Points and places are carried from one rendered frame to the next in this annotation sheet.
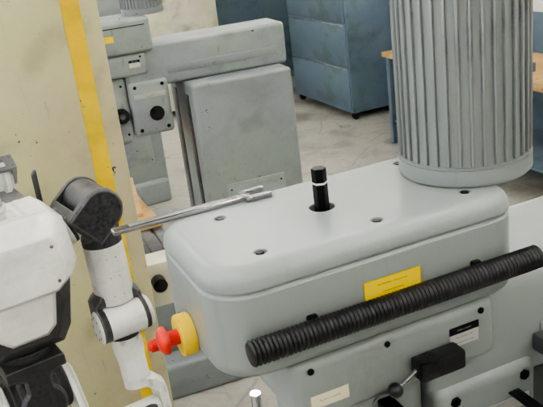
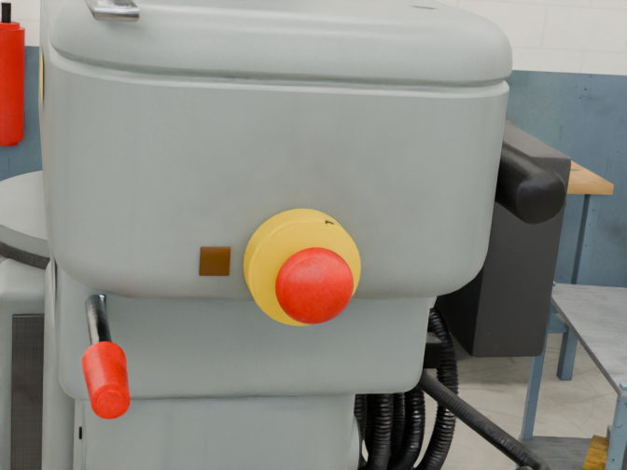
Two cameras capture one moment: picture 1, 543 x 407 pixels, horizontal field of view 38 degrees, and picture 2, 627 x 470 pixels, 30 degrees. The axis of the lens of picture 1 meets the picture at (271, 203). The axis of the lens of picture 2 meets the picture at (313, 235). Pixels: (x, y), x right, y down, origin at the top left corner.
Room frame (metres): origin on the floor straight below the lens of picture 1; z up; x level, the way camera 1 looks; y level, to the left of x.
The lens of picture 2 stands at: (0.89, 0.72, 1.96)
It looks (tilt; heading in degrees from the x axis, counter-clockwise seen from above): 17 degrees down; 277
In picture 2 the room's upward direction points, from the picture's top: 5 degrees clockwise
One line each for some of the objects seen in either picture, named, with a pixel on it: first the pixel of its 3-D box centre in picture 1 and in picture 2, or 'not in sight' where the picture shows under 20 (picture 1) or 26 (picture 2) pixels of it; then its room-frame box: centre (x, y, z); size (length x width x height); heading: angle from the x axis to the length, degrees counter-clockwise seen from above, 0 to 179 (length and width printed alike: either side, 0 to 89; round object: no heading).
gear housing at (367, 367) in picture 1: (359, 325); (215, 249); (1.07, -0.11, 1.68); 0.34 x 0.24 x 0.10; 112
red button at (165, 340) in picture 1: (169, 338); (312, 282); (0.96, 0.16, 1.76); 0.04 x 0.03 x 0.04; 22
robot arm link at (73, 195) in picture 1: (93, 212); not in sight; (1.66, 0.40, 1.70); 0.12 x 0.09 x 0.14; 31
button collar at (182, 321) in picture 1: (184, 333); (301, 267); (0.97, 0.14, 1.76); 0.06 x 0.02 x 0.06; 22
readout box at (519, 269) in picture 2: not in sight; (489, 229); (0.85, -0.47, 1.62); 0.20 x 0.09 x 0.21; 112
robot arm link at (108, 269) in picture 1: (114, 287); not in sight; (1.64, 0.38, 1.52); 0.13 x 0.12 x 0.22; 118
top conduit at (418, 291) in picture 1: (402, 300); (414, 117); (0.93, -0.16, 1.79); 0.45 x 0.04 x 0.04; 112
